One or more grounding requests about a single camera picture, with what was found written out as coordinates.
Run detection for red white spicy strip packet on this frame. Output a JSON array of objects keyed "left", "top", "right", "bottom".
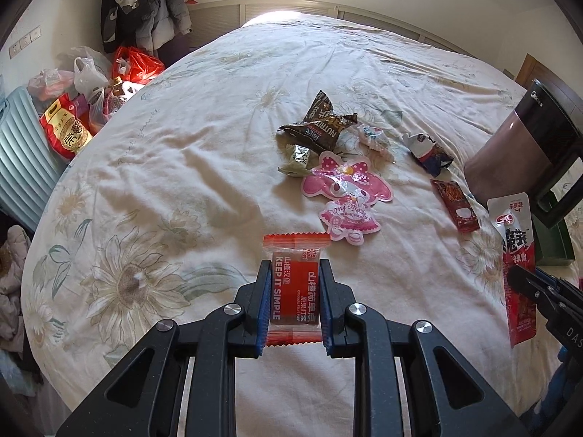
[{"left": 487, "top": 192, "right": 537, "bottom": 347}]

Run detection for dark red spicy snack packet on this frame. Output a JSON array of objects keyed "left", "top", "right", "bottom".
[{"left": 431, "top": 180, "right": 480, "bottom": 233}]

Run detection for white blue chocolate wafer bag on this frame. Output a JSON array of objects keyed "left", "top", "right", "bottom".
[{"left": 403, "top": 133, "right": 454, "bottom": 178}]

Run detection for red hawthorn snack packet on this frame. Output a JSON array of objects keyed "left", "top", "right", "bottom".
[{"left": 263, "top": 233, "right": 331, "bottom": 346}]

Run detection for pink My Melody candy bag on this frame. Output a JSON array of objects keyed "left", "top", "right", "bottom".
[{"left": 300, "top": 151, "right": 393, "bottom": 247}]

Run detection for clear white bunny candy packet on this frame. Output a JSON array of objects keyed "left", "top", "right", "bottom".
[{"left": 358, "top": 125, "right": 394, "bottom": 163}]

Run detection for brown nutrition snack bag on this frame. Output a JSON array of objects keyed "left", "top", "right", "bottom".
[{"left": 278, "top": 91, "right": 359, "bottom": 154}]

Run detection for small olive green snack packet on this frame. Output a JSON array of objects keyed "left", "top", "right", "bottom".
[{"left": 278, "top": 144, "right": 318, "bottom": 178}]

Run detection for green tray box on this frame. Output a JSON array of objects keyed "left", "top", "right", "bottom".
[{"left": 533, "top": 216, "right": 575, "bottom": 266}]

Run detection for grey clothes pile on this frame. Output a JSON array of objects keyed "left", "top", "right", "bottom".
[{"left": 0, "top": 225, "right": 31, "bottom": 353}]

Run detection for light blue suitcase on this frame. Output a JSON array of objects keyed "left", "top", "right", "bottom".
[{"left": 0, "top": 87, "right": 66, "bottom": 232}]

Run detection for floral cream bed quilt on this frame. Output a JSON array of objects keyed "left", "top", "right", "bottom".
[{"left": 22, "top": 16, "right": 563, "bottom": 436}]

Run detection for red yellow gift bag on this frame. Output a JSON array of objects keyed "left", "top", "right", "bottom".
[{"left": 39, "top": 93, "right": 93, "bottom": 162}]

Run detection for white plastic bag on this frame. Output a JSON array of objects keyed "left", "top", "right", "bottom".
[{"left": 73, "top": 57, "right": 109, "bottom": 100}]

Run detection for pink translucent plastic bag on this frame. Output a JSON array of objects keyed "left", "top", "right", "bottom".
[{"left": 27, "top": 68, "right": 74, "bottom": 102}]

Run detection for red plastic bag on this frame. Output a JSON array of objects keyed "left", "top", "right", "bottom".
[{"left": 111, "top": 46, "right": 165, "bottom": 85}]

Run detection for grey window sill radiator cover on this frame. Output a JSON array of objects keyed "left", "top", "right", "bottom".
[{"left": 187, "top": 0, "right": 469, "bottom": 55}]

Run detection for dark hanging jackets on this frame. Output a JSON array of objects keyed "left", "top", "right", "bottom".
[{"left": 101, "top": 0, "right": 192, "bottom": 54}]

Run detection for blue coiled cable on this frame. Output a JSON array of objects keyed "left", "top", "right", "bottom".
[{"left": 532, "top": 347, "right": 583, "bottom": 424}]

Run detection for white wall switch panel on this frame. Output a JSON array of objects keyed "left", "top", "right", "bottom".
[{"left": 9, "top": 26, "right": 42, "bottom": 59}]

